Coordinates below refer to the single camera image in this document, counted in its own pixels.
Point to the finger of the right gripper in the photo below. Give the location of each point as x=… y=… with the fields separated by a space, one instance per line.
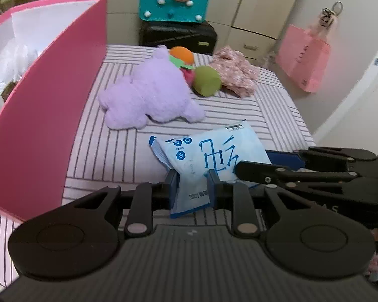
x=335 y=177
x=319 y=158

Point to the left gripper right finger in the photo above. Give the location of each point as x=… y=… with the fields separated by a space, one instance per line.
x=297 y=234

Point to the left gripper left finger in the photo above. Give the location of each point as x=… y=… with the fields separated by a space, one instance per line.
x=83 y=236

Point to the pink floral cloth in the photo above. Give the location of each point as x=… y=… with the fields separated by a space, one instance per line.
x=236 y=72

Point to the striped table cloth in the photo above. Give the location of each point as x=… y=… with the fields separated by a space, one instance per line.
x=102 y=157

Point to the pink storage box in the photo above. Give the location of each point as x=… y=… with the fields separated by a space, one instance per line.
x=40 y=118

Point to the pink paper bag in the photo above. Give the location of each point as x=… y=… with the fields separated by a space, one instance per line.
x=303 y=57

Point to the green plush ball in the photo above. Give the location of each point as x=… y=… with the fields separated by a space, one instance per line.
x=207 y=81

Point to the red strawberry plush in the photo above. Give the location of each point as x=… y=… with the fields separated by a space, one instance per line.
x=189 y=75

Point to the white cabinet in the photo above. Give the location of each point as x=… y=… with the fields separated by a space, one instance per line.
x=249 y=26

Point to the purple plush bear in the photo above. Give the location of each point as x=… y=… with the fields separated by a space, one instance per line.
x=156 y=89

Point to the orange plush ball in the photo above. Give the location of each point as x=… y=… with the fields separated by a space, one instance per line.
x=183 y=54

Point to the black suitcase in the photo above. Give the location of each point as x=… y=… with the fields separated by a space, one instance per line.
x=197 y=37

